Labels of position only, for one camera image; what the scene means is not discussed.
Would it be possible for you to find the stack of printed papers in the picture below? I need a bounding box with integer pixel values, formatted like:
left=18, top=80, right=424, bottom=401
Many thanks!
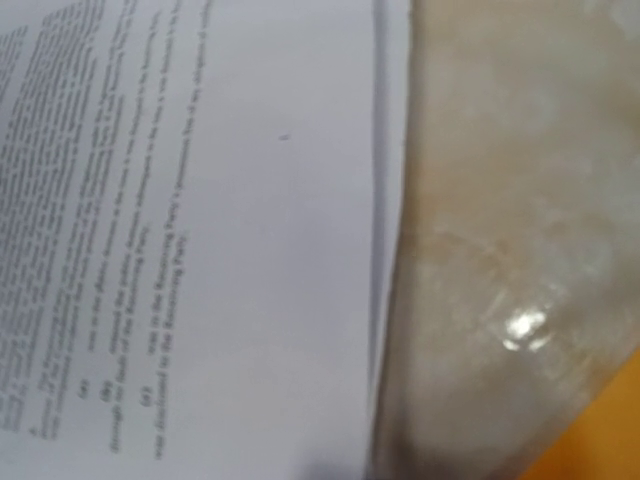
left=1, top=1, right=411, bottom=479

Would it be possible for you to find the orange file folder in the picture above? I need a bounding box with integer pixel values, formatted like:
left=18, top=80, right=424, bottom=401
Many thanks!
left=521, top=349, right=639, bottom=479

